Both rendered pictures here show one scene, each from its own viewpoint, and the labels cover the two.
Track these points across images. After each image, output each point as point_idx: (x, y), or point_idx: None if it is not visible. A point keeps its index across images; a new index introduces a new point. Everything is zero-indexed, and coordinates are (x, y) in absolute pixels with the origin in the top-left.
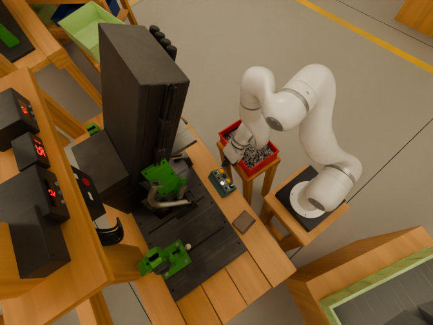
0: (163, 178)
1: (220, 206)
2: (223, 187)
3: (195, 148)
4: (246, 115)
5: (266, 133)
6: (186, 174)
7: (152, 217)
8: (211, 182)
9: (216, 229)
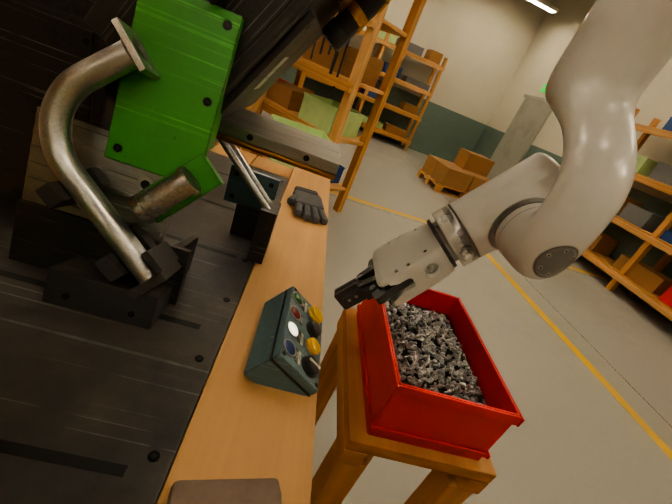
0: (171, 88)
1: (211, 392)
2: (286, 338)
3: (299, 254)
4: (618, 8)
5: (621, 173)
6: (224, 261)
7: (4, 238)
8: (261, 315)
9: (82, 450)
